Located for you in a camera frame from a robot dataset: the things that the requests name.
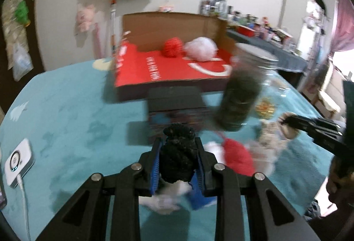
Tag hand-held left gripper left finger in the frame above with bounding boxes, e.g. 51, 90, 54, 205
36, 137, 164, 241

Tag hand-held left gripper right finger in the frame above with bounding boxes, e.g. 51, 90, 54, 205
194, 137, 321, 241

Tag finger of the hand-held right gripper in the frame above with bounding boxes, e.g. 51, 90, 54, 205
286, 114, 345, 133
305, 130, 347, 149

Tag black-haired doll blue pants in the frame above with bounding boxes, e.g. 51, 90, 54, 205
160, 123, 219, 211

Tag white fluffy bunny keychain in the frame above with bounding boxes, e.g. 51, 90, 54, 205
138, 179, 194, 215

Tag red knitted bunny plush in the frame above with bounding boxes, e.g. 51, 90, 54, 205
221, 138, 255, 177

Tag beige crochet scrunchie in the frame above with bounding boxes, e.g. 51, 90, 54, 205
258, 112, 301, 159

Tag cardboard box with red lining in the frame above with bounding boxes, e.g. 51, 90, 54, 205
112, 12, 238, 102

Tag beige chair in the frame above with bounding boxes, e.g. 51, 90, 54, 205
318, 67, 346, 120

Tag gold ornament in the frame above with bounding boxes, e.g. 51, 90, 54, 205
256, 101, 275, 117

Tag black box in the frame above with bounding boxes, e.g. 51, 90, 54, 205
146, 86, 212, 145

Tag table with grey cloth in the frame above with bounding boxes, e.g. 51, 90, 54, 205
225, 29, 309, 73

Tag glass jar with metal lid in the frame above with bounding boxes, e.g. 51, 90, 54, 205
214, 43, 294, 132

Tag pink curtain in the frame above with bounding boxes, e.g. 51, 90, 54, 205
333, 0, 354, 52

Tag red container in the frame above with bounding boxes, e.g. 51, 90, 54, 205
237, 26, 256, 37

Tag red foam net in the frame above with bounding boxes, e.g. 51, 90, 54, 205
163, 37, 184, 58

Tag row of bottles and jars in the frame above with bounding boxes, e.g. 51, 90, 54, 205
200, 0, 296, 50

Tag white mesh bath pouf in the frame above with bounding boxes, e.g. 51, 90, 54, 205
184, 37, 218, 62

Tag white square device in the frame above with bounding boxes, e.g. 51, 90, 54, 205
4, 138, 35, 189

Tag white tube with red cap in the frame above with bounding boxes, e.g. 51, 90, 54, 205
110, 0, 117, 60

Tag hanging plastic bags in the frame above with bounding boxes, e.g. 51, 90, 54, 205
1, 0, 34, 81

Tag white cable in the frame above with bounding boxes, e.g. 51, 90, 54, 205
17, 176, 32, 241

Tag pink wall plush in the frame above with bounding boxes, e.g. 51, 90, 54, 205
76, 4, 96, 33

